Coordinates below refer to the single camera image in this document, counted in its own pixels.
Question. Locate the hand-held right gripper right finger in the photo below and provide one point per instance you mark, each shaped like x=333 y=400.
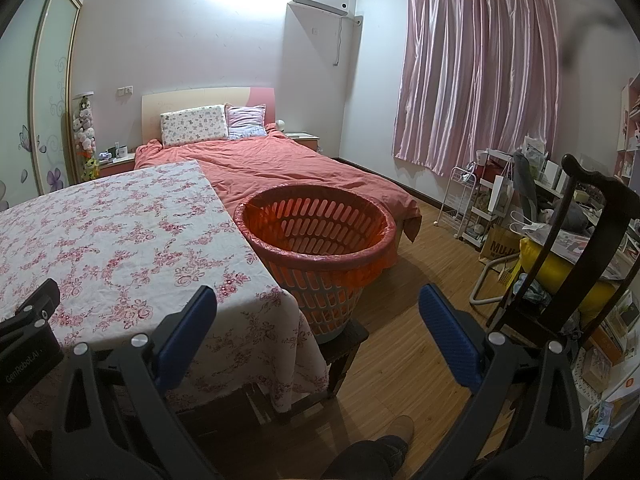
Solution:
x=450 y=340

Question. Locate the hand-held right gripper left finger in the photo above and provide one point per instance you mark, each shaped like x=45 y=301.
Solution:
x=187 y=340

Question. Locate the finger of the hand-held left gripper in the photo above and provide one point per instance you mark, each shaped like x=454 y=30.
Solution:
x=35 y=305

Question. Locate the orange laundry basket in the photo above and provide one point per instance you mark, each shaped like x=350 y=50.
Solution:
x=325 y=260

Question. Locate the dark wooden stool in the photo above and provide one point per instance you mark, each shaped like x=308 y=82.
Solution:
x=347 y=345

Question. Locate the brown paper bag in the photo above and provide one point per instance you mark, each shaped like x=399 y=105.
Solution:
x=500 y=247

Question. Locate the pink floral tablecloth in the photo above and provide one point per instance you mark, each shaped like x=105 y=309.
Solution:
x=125 y=250

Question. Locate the yellow cushion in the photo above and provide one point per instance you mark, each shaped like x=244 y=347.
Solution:
x=560 y=270

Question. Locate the person's trouser leg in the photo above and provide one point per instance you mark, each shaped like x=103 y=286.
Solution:
x=365 y=460

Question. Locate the yellow green plush toy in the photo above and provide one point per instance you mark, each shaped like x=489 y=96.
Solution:
x=91 y=169

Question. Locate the newspaper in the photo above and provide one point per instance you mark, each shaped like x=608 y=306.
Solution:
x=570 y=242

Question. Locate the white paper bag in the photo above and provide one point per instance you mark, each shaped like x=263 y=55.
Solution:
x=501 y=192

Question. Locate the pink nightstand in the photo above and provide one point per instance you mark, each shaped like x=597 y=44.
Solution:
x=117 y=166
x=302 y=140

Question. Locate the white cardboard box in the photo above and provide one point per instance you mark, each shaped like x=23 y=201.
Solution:
x=622 y=405

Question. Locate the wardrobe with purple flower doors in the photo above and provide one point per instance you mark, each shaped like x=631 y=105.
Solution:
x=50 y=110

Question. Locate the dark wooden chair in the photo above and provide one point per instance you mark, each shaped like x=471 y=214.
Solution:
x=612 y=220

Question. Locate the bed with salmon duvet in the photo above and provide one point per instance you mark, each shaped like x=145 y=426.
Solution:
x=300 y=165

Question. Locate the white floral pillow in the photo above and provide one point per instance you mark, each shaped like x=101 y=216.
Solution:
x=192 y=125

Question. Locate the pink striped pillow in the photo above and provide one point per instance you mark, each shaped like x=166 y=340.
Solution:
x=246 y=121

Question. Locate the cream and pink headboard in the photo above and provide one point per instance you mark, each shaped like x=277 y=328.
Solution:
x=200 y=97

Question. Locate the pink satin curtain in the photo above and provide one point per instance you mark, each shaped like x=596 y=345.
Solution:
x=475 y=75

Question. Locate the pink bookshelf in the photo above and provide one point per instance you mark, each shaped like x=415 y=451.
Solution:
x=631 y=125

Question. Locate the grey metal tube frame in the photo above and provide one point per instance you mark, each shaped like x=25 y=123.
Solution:
x=480 y=285

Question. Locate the white wall socket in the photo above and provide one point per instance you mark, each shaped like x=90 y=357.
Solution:
x=125 y=91

